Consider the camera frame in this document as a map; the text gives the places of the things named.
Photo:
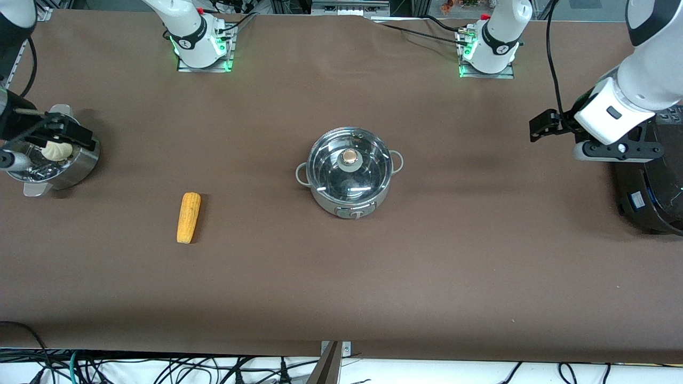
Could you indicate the steel steamer basket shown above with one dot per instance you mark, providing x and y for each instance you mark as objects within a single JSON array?
[{"x": 74, "y": 168}]

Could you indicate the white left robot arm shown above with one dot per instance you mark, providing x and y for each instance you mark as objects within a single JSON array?
[{"x": 656, "y": 69}]

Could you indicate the yellow corn cob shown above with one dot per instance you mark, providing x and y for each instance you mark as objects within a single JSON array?
[{"x": 188, "y": 217}]

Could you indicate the metal table edge bracket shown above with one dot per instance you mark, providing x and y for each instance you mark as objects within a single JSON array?
[{"x": 346, "y": 348}]

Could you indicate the brown table cover sheet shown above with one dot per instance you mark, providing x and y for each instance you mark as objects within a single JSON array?
[{"x": 373, "y": 282}]

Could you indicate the black round appliance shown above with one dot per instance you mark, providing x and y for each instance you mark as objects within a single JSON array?
[{"x": 653, "y": 197}]

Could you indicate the white steamed bun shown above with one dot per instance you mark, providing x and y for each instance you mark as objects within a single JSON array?
[{"x": 56, "y": 151}]

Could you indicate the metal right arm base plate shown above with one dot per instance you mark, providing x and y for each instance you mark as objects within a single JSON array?
[{"x": 230, "y": 56}]

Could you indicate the aluminium frame profile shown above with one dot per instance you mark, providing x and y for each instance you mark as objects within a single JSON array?
[{"x": 349, "y": 7}]

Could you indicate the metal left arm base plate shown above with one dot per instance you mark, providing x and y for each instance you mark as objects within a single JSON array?
[{"x": 509, "y": 72}]

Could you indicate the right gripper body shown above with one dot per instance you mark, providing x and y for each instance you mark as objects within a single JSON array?
[{"x": 12, "y": 121}]

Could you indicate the glass pot lid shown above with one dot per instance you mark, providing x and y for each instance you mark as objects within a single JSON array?
[{"x": 349, "y": 170}]

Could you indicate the steel electric pot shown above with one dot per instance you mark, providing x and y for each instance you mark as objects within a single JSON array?
[{"x": 349, "y": 205}]

